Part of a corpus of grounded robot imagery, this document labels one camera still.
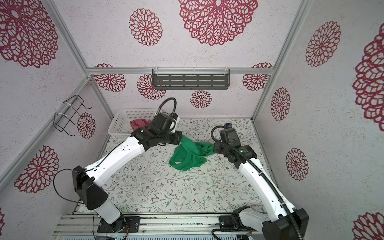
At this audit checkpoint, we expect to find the black wire wall rack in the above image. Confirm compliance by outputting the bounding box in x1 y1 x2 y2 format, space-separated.
52 95 92 137

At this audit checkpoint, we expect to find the dark grey wall shelf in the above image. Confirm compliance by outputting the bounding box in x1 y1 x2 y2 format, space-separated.
152 69 230 90

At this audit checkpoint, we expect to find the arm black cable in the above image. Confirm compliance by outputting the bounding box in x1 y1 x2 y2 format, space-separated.
210 122 304 240
52 97 178 240

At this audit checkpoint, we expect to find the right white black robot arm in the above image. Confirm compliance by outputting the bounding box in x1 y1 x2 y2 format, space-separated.
211 123 309 240

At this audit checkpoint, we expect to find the pink red tank top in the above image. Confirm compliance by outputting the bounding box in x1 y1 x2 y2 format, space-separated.
130 119 152 131

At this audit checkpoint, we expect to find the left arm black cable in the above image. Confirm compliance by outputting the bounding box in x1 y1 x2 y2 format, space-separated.
52 97 178 240

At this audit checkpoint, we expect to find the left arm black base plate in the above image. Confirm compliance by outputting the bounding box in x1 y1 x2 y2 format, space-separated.
97 215 141 234

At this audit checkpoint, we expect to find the white plastic laundry basket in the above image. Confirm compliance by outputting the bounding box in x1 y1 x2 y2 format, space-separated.
108 108 157 137

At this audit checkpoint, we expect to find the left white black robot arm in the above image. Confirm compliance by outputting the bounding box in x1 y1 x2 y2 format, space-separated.
72 113 182 226

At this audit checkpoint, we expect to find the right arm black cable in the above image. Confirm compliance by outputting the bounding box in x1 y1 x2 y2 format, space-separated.
210 122 304 240

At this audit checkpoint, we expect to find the green tank top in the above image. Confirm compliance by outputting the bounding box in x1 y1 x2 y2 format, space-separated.
169 136 214 172

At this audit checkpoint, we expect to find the aluminium front rail frame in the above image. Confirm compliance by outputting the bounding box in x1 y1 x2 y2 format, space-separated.
53 214 265 240

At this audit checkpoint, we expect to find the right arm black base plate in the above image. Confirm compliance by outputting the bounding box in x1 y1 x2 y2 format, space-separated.
219 206 266 231

